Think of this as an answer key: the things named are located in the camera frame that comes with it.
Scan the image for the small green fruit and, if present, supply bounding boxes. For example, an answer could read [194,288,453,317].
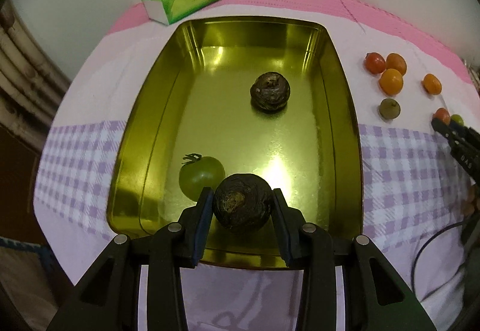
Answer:
[451,114,465,126]

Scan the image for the small orange kumquat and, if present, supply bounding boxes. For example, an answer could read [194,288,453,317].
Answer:
[421,73,443,95]

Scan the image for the dark brown round fruit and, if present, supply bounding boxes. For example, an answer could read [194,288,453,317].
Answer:
[213,173,273,234]

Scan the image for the brown green longan fruit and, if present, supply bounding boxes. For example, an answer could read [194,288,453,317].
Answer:
[378,98,401,121]

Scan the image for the large orange kumquat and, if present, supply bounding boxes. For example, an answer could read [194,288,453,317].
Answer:
[378,68,404,96]

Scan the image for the green tomato with stem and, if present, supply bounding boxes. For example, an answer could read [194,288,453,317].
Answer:
[178,153,225,202]

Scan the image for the pink purple checkered tablecloth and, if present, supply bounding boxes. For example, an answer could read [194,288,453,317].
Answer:
[33,0,479,330]

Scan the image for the orange cherry tomato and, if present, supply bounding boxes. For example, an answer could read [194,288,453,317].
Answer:
[385,53,408,76]

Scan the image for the red cherry tomato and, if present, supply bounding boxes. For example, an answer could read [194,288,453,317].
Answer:
[364,52,386,75]

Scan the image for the gold metal tray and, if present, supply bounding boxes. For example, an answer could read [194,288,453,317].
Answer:
[106,16,365,270]

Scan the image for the dark brown wrinkled fruit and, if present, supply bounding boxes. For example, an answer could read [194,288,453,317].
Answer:
[250,72,291,112]

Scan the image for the brown wooden furniture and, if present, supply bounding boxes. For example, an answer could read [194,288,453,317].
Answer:
[1,126,47,244]

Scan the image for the black cable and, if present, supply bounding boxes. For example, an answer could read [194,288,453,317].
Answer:
[410,220,470,298]

